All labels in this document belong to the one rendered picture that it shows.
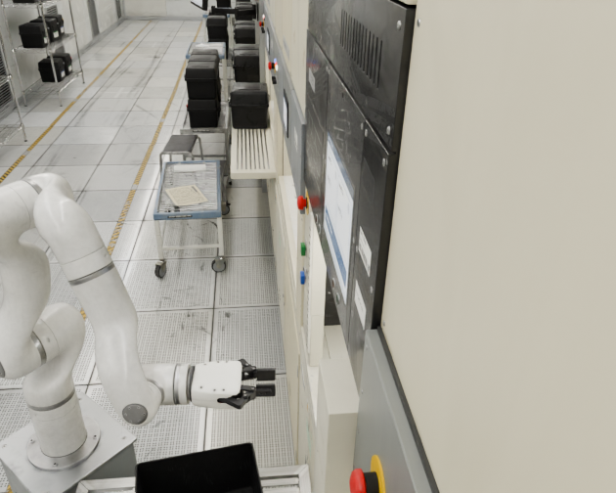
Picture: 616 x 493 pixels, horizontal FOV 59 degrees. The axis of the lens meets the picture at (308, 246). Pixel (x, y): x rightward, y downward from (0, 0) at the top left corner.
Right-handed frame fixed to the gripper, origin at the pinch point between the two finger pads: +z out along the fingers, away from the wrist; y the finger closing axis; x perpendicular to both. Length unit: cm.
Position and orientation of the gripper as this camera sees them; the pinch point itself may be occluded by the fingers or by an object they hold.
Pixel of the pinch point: (266, 381)
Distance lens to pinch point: 119.4
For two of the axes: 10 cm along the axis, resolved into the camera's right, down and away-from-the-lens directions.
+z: 10.0, -0.1, 0.6
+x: 0.2, -8.7, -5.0
